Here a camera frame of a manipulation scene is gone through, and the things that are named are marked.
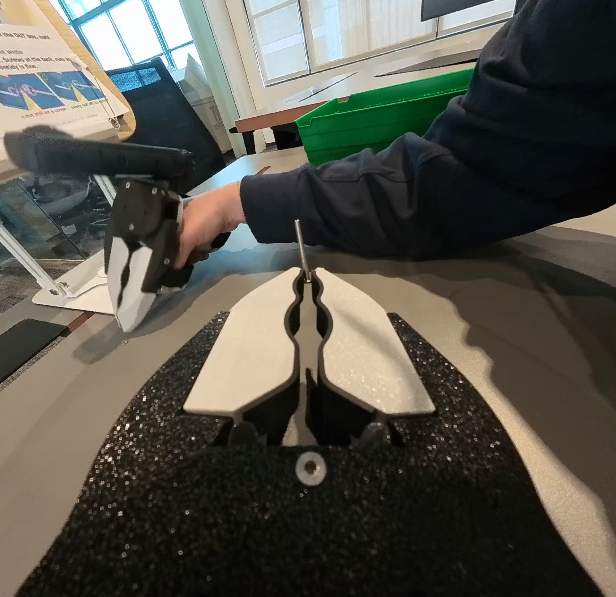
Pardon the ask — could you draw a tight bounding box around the printed instruction sheet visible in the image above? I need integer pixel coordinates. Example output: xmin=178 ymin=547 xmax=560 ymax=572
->
xmin=0 ymin=25 xmax=120 ymax=137

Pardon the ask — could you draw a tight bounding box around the black office chair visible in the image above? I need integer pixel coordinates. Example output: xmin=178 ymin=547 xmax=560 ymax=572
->
xmin=105 ymin=57 xmax=227 ymax=194

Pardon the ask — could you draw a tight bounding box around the brown edged table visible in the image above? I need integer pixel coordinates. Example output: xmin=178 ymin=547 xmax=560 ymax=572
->
xmin=235 ymin=44 xmax=489 ymax=153

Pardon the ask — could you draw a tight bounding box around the long metal screw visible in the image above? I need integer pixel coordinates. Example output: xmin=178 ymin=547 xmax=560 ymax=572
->
xmin=294 ymin=219 xmax=312 ymax=283

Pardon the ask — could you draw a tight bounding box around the white cardboard box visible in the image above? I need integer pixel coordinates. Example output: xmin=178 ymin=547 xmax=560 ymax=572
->
xmin=184 ymin=54 xmax=231 ymax=151

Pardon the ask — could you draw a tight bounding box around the person's right hand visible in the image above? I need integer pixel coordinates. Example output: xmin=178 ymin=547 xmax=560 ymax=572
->
xmin=172 ymin=180 xmax=246 ymax=271

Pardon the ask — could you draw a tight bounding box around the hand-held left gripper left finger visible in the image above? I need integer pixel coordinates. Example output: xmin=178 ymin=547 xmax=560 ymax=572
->
xmin=183 ymin=266 xmax=309 ymax=446

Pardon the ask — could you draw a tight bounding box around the person's right forearm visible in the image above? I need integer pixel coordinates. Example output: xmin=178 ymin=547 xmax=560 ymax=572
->
xmin=240 ymin=0 xmax=616 ymax=261

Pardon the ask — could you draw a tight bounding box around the grey desk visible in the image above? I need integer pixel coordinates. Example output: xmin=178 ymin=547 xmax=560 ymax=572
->
xmin=0 ymin=152 xmax=616 ymax=597

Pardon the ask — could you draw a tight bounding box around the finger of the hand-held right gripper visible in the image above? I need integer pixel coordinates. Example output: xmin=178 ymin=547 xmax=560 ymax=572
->
xmin=120 ymin=242 xmax=158 ymax=333
xmin=104 ymin=234 xmax=131 ymax=332

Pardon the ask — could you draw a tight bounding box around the green plastic bin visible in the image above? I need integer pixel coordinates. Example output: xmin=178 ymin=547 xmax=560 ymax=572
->
xmin=295 ymin=68 xmax=475 ymax=167

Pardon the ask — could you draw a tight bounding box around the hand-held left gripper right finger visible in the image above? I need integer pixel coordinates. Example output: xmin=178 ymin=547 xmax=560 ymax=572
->
xmin=303 ymin=267 xmax=437 ymax=447

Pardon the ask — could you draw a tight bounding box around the paned window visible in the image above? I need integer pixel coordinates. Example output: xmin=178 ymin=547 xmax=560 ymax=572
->
xmin=238 ymin=0 xmax=518 ymax=85
xmin=36 ymin=0 xmax=195 ymax=73

